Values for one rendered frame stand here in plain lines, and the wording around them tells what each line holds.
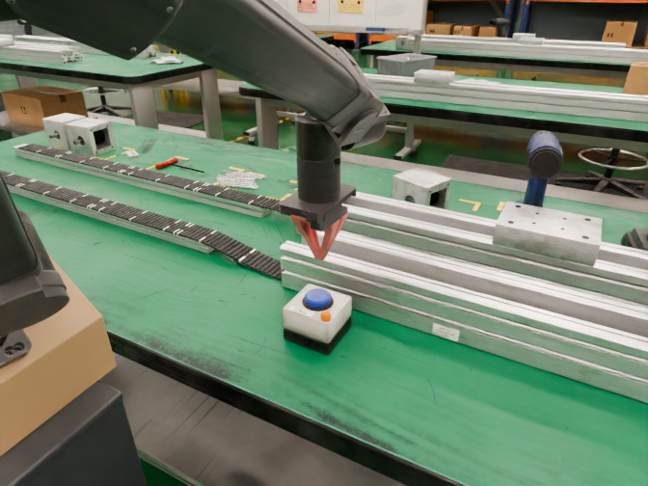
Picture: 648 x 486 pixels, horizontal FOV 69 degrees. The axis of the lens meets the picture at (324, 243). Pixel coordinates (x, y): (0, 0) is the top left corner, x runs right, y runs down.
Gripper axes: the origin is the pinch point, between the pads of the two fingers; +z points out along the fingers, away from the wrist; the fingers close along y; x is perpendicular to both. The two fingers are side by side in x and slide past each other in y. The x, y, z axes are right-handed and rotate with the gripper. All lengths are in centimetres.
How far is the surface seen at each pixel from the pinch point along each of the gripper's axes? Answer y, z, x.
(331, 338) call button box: -3.2, 11.8, -3.7
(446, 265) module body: 15.9, 6.2, -14.5
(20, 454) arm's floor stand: -36.4, 14.3, 19.7
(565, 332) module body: 8.6, 7.1, -32.9
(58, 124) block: 39, 6, 121
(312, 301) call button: -1.8, 7.3, 0.2
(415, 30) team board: 294, -3, 94
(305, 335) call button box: -4.1, 12.0, 0.3
